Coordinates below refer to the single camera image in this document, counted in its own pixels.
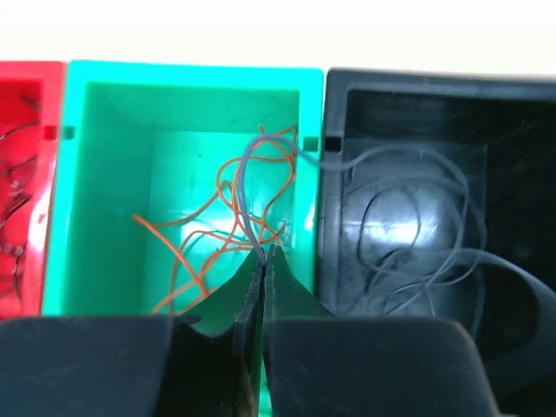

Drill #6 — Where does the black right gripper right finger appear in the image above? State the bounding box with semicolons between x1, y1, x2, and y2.
263;246;499;416

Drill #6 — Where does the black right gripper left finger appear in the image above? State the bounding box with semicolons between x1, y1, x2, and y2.
1;255;264;416

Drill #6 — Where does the orange wire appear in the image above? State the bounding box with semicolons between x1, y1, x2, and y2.
132;123;301;316

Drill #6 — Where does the grey wire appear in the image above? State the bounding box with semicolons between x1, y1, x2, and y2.
347;145;490;318
234;134;361;266

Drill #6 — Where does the black white striped wire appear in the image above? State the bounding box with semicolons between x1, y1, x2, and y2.
0;93;43;305

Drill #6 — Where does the green plastic bin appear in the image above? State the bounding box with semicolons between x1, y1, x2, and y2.
43;61;324;315

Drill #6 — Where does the black plastic bin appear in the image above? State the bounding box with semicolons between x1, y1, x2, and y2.
312;65;556;417

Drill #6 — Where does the red plastic bin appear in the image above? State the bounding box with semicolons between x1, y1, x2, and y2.
1;61;66;321

